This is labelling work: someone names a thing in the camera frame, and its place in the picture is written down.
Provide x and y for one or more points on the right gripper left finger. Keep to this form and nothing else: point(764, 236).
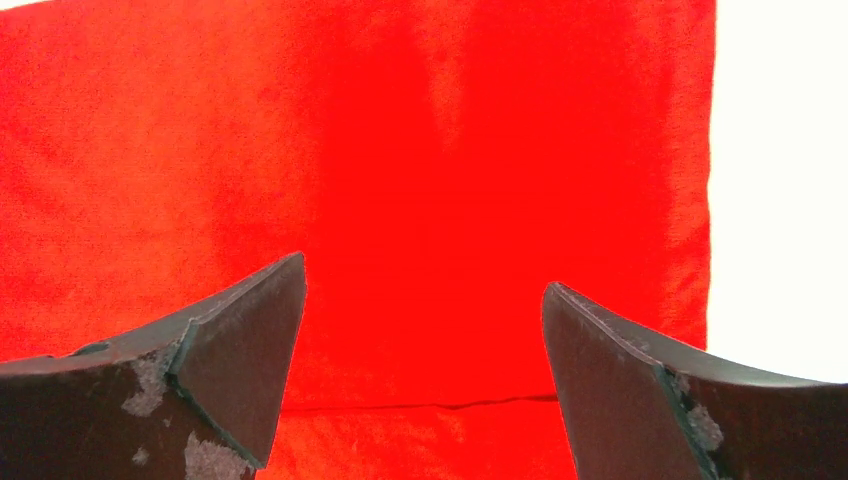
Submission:
point(196, 394)

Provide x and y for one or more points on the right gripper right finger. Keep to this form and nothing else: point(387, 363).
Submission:
point(638, 404)

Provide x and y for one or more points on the red t-shirt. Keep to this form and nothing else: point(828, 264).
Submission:
point(438, 163)

